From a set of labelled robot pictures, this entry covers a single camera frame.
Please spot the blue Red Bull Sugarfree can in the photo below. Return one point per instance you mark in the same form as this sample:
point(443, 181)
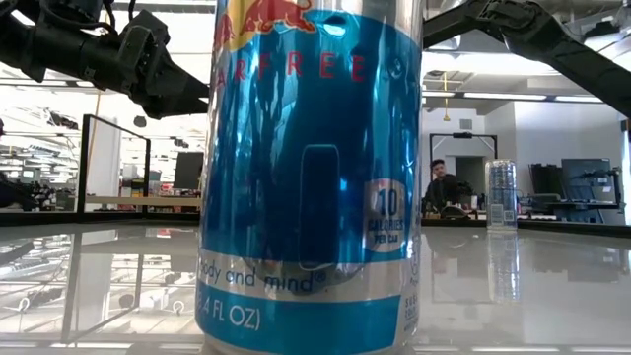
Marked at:
point(305, 172)

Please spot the silver blue slim can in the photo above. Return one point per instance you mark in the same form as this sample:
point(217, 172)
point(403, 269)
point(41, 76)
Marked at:
point(501, 197)

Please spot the black background robot arm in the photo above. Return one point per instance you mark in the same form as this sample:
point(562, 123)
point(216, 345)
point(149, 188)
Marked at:
point(10, 194)

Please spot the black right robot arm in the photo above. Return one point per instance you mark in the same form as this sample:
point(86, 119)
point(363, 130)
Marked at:
point(567, 54)

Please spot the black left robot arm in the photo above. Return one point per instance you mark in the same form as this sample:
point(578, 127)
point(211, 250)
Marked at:
point(59, 49)

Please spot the black round ceiling fixture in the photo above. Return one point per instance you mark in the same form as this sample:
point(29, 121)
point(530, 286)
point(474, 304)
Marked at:
point(140, 121)

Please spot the black monitor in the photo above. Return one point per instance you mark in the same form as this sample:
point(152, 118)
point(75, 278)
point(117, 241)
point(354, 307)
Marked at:
point(188, 170)

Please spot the long ceiling light strip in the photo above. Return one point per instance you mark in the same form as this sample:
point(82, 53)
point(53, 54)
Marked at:
point(34, 82)
point(439, 93)
point(579, 99)
point(505, 96)

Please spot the person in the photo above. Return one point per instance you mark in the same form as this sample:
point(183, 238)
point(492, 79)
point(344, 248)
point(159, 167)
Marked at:
point(441, 190)

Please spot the white bottle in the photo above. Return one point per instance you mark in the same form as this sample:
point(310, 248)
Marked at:
point(473, 203)

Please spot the dark desk monitor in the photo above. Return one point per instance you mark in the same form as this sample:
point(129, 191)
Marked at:
point(586, 172)

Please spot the dark office desk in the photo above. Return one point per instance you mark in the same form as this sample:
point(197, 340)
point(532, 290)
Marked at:
point(581, 204)

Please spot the black metal shelf end frame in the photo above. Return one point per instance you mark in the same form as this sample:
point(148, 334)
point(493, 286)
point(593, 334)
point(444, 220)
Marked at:
point(83, 167)

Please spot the black aluminium table frame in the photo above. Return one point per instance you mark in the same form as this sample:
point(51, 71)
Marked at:
point(49, 218)

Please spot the black metal gantry frame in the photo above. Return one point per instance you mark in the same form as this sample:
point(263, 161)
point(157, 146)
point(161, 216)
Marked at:
point(443, 134)

